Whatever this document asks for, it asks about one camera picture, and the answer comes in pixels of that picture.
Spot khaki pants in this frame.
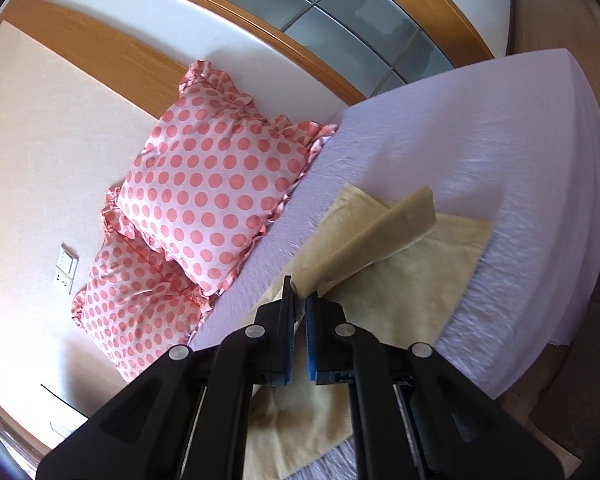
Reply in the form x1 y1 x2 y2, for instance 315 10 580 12
244 184 493 479

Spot black flat television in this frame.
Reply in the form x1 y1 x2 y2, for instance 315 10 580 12
40 382 88 418

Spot large pink polka-dot pillow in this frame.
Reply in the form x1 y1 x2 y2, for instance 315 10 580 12
71 186 212 382

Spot small pink polka-dot pillow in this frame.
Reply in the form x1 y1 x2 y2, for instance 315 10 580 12
102 61 337 298

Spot lavender bed sheet mattress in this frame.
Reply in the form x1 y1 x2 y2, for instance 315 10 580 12
190 49 600 398

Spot wooden glass sliding door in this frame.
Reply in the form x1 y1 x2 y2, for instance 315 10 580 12
186 0 494 104

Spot white wall socket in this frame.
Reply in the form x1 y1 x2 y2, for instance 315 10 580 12
54 266 73 294

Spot white wall switch panel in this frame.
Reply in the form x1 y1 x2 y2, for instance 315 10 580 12
56 244 79 278

